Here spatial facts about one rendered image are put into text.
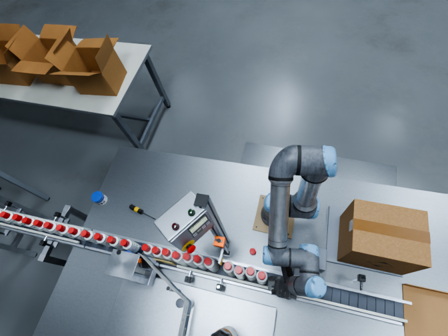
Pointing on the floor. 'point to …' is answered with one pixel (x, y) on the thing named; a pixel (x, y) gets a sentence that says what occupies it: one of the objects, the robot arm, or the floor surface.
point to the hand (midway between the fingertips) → (270, 279)
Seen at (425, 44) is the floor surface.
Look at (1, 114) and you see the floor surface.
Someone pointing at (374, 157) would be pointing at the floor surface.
